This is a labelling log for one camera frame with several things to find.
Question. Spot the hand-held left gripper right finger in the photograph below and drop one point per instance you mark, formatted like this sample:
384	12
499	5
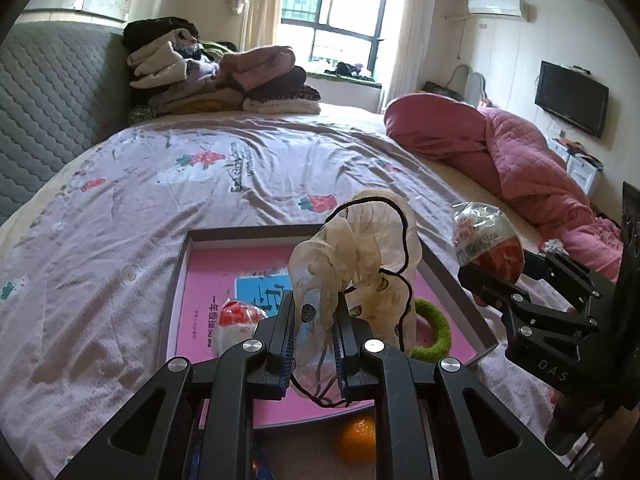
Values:
344	355

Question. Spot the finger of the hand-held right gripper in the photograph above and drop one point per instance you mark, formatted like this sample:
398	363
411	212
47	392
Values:
487	282
575	280

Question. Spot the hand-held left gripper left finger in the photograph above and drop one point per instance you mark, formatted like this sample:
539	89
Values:
286	345

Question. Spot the clear-wrapped orange snack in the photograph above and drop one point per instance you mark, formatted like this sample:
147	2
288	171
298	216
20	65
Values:
480	237

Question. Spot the white plastic snack bag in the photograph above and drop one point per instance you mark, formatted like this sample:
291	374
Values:
237	320

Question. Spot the orange tangerine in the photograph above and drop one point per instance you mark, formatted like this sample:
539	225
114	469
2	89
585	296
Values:
357	440

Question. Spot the blue cookie packet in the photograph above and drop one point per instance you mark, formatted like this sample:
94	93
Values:
260	462

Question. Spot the shallow grey cardboard box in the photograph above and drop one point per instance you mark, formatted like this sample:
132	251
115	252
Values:
172	300

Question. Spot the small plush toy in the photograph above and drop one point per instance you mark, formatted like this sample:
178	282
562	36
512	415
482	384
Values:
552	247

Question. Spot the white drawer cabinet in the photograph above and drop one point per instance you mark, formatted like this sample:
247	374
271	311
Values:
580	170

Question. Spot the pink quilted comforter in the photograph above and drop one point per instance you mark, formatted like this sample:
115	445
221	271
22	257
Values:
530	170

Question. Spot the pink pillow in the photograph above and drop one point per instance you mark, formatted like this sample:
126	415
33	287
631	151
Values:
430	130

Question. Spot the black television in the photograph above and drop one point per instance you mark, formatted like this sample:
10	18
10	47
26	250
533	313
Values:
570	97

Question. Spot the white chair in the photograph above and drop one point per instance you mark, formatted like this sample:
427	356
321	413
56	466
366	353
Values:
470	82

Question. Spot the dark clothes on windowsill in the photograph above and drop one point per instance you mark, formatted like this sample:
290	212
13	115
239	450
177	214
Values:
350	70

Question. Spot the cream curtain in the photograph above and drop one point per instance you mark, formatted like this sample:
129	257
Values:
262	5
405	35

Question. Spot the pile of folded clothes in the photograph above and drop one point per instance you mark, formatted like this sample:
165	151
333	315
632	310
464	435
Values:
210	85

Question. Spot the white air conditioner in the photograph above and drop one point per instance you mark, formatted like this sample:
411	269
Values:
497	8

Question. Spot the dark-framed window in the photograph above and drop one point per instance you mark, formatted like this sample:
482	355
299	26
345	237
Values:
345	10

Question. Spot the grey quilted headboard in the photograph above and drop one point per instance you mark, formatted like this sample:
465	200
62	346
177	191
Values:
50	100

